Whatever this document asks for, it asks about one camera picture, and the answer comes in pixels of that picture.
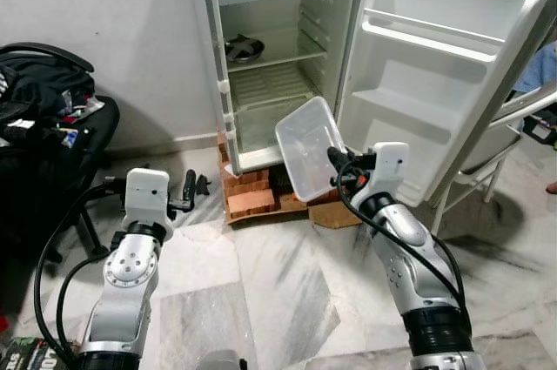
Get clear plastic container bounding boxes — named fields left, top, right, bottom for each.
left=275, top=96, right=348, bottom=205

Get glass fridge shelf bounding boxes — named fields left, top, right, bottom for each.
left=218, top=26, right=330, bottom=73

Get brown wooden board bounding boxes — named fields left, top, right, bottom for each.
left=309, top=198, right=365, bottom=230

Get red brick stack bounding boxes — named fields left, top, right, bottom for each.
left=218, top=131, right=314, bottom=221

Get blue white small packet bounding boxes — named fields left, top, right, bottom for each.
left=54, top=126, right=88, bottom=149

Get dark metal bowl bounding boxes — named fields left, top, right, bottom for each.
left=224, top=34, right=265, bottom=64

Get black yellow device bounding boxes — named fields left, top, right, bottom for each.
left=522, top=113, right=557, bottom=146

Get black bag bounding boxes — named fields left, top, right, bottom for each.
left=0, top=55, right=95, bottom=123

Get long white bar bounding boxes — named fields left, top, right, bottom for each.
left=496, top=87, right=557, bottom=127

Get light blue cloth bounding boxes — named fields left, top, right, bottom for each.
left=513, top=42, right=557, bottom=94

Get green printed box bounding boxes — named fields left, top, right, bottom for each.
left=0, top=338, right=55, bottom=370

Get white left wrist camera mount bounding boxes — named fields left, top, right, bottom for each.
left=124, top=168, right=172, bottom=233

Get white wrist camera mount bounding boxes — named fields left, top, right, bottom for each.
left=369, top=142, right=411, bottom=205
left=124, top=168, right=172, bottom=233

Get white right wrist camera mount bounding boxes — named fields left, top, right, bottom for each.
left=369, top=142, right=411, bottom=205

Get white wire fridge shelf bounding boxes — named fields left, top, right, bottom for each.
left=228, top=65, right=319, bottom=114

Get grey metal frame chair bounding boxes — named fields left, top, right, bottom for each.
left=431, top=113, right=527, bottom=233

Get white fridge door rail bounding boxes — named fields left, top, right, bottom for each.
left=361, top=9, right=499, bottom=64

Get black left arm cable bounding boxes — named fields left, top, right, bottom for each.
left=57, top=252, right=110, bottom=362
left=33, top=180, right=127, bottom=362

